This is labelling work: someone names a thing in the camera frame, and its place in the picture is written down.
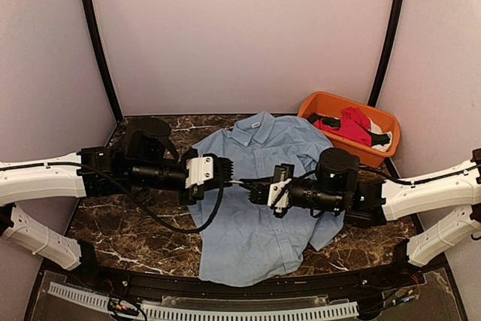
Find light blue button shirt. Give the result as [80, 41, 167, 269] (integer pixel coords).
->
[194, 111, 344, 287]

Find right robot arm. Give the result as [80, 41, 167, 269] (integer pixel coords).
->
[240, 148, 480, 286]

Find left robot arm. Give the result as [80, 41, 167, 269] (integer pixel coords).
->
[1, 117, 233, 288]

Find orange plastic basin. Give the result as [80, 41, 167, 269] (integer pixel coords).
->
[298, 92, 401, 168]

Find red and white clothes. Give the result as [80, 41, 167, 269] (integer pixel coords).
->
[307, 107, 393, 152]

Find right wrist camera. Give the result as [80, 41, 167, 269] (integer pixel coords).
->
[267, 179, 292, 218]

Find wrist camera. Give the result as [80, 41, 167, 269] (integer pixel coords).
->
[180, 149, 234, 189]
[267, 179, 292, 218]

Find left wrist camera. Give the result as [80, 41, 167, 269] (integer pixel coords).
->
[180, 149, 234, 189]

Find black front rail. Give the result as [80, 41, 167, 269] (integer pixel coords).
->
[43, 255, 447, 301]

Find white slotted cable duct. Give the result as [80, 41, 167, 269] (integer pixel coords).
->
[47, 282, 360, 321]

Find right black frame post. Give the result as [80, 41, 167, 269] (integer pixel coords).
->
[368, 0, 404, 108]

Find black frame post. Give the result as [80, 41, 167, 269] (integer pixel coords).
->
[368, 0, 404, 108]
[81, 0, 123, 123]

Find left black frame post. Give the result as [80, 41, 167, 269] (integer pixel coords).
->
[81, 0, 123, 123]

